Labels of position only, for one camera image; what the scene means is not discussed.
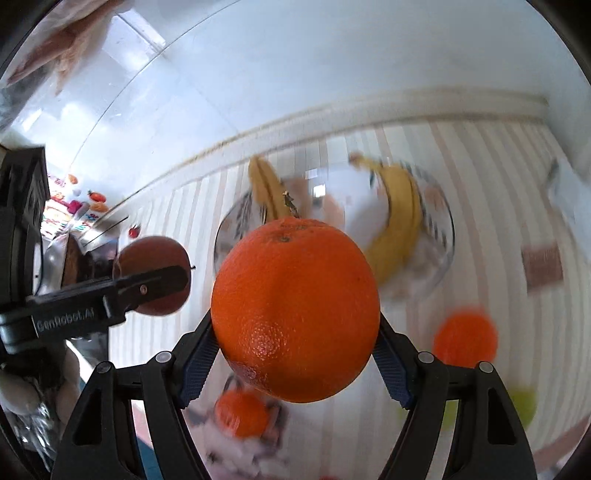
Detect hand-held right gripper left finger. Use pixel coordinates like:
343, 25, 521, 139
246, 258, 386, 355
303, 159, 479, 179
51, 311, 219, 480

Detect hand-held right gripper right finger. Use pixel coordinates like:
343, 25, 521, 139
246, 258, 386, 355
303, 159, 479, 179
373, 314, 539, 480

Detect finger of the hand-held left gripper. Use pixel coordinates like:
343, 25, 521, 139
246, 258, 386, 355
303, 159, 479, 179
111, 265, 190, 324

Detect red apple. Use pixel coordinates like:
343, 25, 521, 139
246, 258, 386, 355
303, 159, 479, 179
113, 236, 193, 317

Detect large orange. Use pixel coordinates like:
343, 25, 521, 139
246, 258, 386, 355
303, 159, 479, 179
211, 218, 381, 403

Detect small orange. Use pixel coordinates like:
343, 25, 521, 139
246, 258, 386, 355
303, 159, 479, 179
433, 311, 499, 369
215, 390, 270, 438

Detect colourful fridge magnets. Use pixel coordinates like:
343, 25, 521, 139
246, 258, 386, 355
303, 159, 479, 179
44, 173, 141, 238

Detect green fruit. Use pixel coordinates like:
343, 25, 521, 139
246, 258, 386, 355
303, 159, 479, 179
441, 388, 537, 430

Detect yellow banana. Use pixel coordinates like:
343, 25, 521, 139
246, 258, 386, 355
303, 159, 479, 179
248, 155, 302, 223
348, 152, 424, 285

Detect clear glass bowl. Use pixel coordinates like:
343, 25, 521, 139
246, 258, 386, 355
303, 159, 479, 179
213, 161, 456, 302

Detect brown card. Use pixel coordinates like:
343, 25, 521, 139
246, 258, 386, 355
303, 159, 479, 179
521, 243, 565, 292

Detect striped tablecloth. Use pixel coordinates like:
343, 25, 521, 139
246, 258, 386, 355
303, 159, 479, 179
110, 115, 588, 480

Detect white paper sheet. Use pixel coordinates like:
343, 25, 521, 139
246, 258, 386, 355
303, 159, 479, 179
545, 156, 588, 234

